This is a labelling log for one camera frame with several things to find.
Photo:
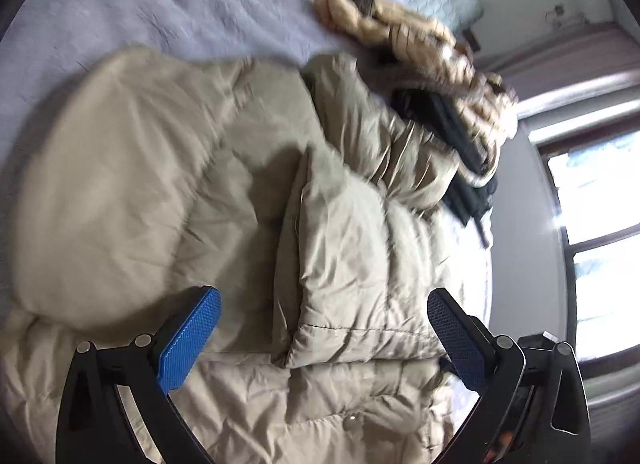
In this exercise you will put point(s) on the cream striped knit garment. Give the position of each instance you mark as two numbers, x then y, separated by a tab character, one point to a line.
415	39

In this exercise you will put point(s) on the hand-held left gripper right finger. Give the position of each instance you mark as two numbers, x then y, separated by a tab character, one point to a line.
457	339

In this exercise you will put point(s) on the black fleece garment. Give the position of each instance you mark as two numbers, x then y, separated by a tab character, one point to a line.
452	129

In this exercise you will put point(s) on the beige puffer jacket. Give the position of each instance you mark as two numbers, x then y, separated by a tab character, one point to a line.
320	254

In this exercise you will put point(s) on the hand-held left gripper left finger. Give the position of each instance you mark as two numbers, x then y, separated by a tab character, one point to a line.
190	339

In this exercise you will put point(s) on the window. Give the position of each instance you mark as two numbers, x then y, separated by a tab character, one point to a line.
595	224

